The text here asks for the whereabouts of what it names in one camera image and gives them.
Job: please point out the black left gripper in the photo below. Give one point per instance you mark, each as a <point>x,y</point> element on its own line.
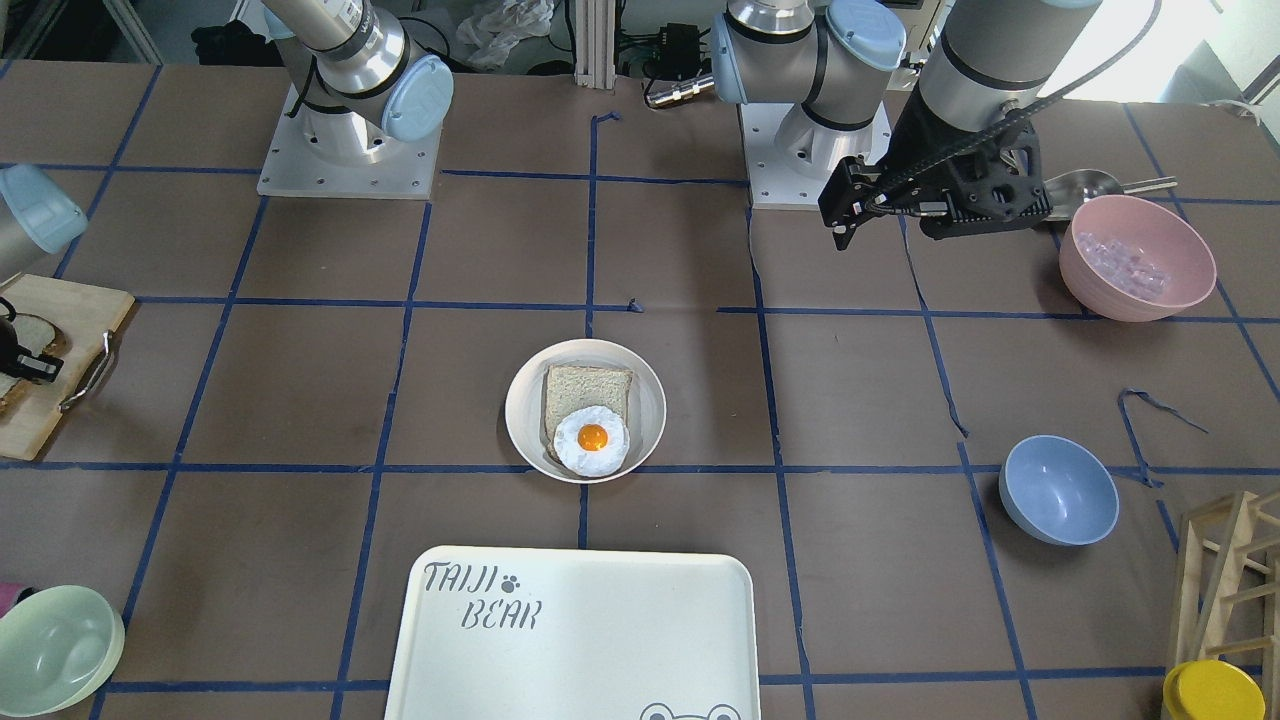
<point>912,148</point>

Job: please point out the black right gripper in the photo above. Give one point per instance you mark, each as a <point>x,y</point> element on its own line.
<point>22,362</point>

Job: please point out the brown crust bread slice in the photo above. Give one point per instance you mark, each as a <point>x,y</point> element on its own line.
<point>37,336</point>

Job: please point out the white round plate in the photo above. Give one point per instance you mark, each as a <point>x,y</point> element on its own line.
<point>647,407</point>

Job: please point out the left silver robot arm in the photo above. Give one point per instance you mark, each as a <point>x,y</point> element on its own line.
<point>838,62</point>

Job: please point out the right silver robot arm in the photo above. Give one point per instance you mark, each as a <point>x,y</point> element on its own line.
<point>343,56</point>

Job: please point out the bread slice on plate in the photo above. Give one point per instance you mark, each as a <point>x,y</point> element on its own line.
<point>568,388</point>

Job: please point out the metal scoop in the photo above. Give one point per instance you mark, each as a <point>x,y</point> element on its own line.
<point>1070,190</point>

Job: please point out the pink bowl with ice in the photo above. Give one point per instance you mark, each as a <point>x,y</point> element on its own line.
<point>1130,260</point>

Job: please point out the pink cloth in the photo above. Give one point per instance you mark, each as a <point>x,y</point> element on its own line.
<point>13,593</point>

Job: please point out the mint green bowl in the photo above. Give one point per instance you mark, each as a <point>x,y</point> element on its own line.
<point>57,648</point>

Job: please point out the blue bowl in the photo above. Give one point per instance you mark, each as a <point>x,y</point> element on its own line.
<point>1058,492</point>

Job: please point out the fried egg toy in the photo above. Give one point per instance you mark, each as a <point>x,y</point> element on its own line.
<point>591,442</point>

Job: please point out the wooden dish rack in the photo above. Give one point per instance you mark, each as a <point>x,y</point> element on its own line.
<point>1227,557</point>

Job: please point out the white bear tray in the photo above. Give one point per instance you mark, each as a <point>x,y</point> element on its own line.
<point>519,633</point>

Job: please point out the yellow mug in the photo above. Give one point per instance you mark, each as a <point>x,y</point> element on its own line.
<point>1211,689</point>

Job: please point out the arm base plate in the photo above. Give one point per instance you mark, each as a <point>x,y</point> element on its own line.
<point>790,157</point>
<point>329,156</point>

